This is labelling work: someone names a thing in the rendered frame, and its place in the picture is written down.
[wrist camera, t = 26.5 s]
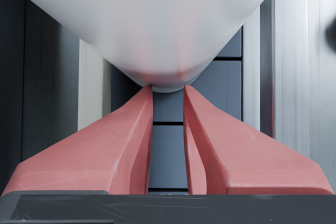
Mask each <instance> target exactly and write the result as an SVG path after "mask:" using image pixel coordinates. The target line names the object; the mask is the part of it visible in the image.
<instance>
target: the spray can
mask: <svg viewBox="0 0 336 224"><path fill-rule="evenodd" d="M31 1H32V2H33V3H34V4H36V5H37V6H38V7H40V8H41V9H42V10H43V11H45V12H46V13H47V14H49V15H50V16H51V17H52V18H54V19H55V20H56V21H57V22H59V23H60V24H61V25H63V26H64V27H65V28H66V29H68V30H69V31H70V32H72V33H73V34H74V35H75V36H77V37H78V38H79V39H80V40H82V41H83V42H84V43H86V44H87V45H88V46H89V47H91V48H92V49H93V50H95V51H96V52H97V53H98V54H100V55H101V56H102V57H104V58H105V59H106V60H107V61H109V62H110V63H111V64H112V65H114V66H115V67H116V68H118V69H119V70H120V71H121V72H123V73H124V74H125V75H127V76H128V77H129V78H130V79H131V80H132V81H134V82H135V83H136V84H137V85H138V86H140V87H141V88H143V87H144V86H152V92H154V93H160V94H169V93H175V92H178V91H181V90H183V89H184V85H191V84H192V83H194V82H195V81H196V80H197V79H198V78H199V76H200V75H201V74H202V72H203V71H204V70H205V68H206V67H207V66H208V65H209V64H210V63H211V61H212V60H213V59H214V58H215V57H216V56H217V54H218V53H219V52H220V51H221V50H222V49H223V47H224V46H225V45H226V44H227V43H228V42H229V40H230V39H231V38H232V37H233V36H234V35H235V33H236V32H237V31H238V30H239V29H240V28H241V26H242V25H243V24H244V23H245V22H246V21H247V19H248V18H249V17H250V16H251V15H252V14H253V12H254V11H255V10H256V9H257V8H258V7H259V5H260V4H261V3H262V2H263V1H264V0H31Z"/></svg>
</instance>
